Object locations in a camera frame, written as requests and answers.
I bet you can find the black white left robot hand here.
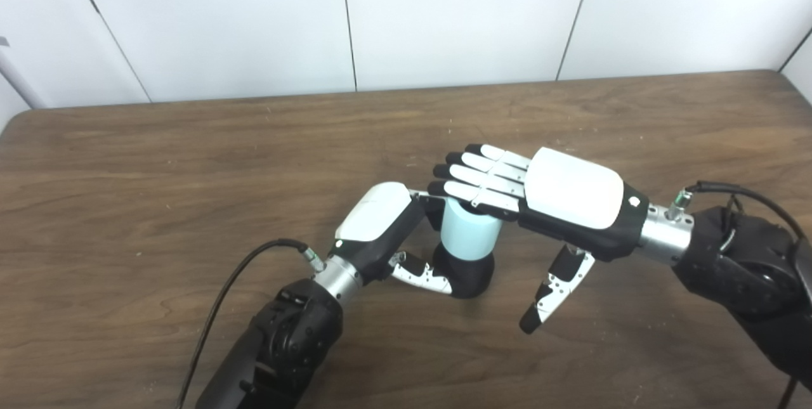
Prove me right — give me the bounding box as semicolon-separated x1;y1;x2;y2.
328;182;454;296

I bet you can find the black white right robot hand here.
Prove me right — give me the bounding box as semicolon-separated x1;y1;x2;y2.
427;143;650;335

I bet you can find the light blue cylinder cup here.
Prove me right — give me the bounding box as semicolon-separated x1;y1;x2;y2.
440;197;503;262

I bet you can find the black funnel-shaped nozzle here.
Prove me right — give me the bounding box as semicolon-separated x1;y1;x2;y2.
433;243;496;299

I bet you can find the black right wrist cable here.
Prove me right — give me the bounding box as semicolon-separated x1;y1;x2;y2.
666;181;812;251

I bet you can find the white corner post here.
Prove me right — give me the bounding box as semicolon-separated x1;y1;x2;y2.
0;38;48;110

